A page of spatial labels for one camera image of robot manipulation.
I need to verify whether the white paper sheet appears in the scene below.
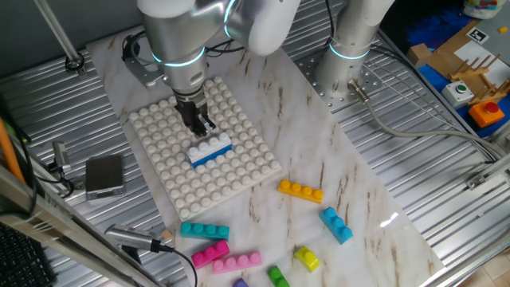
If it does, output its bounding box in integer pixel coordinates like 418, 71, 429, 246
453, 39, 510, 87

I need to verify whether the silver tripod pole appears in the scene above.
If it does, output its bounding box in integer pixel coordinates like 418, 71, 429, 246
33, 0, 87, 77

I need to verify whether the grey wrist mount bracket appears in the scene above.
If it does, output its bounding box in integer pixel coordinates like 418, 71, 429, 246
121, 33, 165, 88

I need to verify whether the small metal bracket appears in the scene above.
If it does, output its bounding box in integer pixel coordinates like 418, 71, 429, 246
465, 173, 489, 191

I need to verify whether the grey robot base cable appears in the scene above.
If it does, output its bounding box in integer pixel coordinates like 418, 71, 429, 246
346, 79, 507, 160

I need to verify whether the black keyboard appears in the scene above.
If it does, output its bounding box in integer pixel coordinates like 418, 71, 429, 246
0, 222, 57, 287

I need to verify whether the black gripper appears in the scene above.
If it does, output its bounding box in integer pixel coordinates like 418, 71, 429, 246
173, 89, 217, 139

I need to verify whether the aluminium frame bar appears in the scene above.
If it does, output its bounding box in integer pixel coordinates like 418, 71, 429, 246
0, 165, 160, 287

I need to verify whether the magenta three-stud block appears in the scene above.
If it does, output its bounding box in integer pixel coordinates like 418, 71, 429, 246
190, 239, 231, 269

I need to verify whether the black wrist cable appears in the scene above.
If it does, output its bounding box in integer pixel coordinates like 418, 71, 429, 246
205, 37, 245, 57

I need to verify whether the pink four-stud block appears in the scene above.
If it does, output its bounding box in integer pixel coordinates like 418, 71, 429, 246
211, 251, 263, 275

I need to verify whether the white four-stud block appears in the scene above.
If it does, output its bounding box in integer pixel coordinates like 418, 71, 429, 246
186, 132, 233, 163

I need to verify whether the white marble board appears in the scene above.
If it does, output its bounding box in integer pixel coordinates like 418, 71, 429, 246
85, 15, 445, 287

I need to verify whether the orange pole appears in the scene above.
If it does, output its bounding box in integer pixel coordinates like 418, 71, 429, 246
0, 117, 26, 184

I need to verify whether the blue four-stud block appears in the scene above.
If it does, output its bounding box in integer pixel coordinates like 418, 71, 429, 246
190, 145, 234, 169

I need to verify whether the silver digital scale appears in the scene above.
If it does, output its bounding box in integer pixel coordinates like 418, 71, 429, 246
84, 154, 126, 202

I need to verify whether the small silver clamped camera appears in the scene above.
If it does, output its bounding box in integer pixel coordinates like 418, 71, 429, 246
51, 141, 73, 175

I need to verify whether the grey green-button box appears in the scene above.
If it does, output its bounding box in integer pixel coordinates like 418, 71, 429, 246
441, 81, 475, 108

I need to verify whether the black white marker tag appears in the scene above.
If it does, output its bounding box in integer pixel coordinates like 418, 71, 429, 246
465, 26, 490, 45

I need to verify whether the light blue three-stud block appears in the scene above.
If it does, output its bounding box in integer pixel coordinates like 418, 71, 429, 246
318, 206, 354, 246

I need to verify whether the wooden peg rack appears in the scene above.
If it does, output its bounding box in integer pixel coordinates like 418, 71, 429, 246
449, 53, 510, 105

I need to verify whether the silver camera with cable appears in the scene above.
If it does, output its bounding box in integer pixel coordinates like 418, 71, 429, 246
104, 223, 164, 253

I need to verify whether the orange emergency stop button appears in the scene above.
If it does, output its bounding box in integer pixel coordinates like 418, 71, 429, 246
468, 100, 506, 129

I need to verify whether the orange four-stud block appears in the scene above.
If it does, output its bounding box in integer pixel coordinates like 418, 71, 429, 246
277, 179, 324, 205

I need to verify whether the brown cardboard sheet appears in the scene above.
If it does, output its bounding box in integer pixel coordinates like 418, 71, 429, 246
428, 19, 510, 81

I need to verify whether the green two-stud block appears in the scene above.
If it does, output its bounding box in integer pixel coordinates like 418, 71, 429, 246
266, 265, 291, 287

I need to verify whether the yellow two-stud block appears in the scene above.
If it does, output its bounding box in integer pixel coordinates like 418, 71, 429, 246
293, 245, 321, 273

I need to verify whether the small cardboard box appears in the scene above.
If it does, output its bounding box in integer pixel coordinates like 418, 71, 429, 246
406, 42, 433, 68

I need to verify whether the white studded baseplate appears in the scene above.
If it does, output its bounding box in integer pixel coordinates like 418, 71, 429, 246
128, 75, 283, 221

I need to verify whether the teal four-stud block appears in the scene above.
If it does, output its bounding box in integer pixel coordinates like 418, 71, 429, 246
179, 221, 231, 241

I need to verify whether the bag of toys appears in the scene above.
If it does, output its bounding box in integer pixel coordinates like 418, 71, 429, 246
461, 0, 504, 20

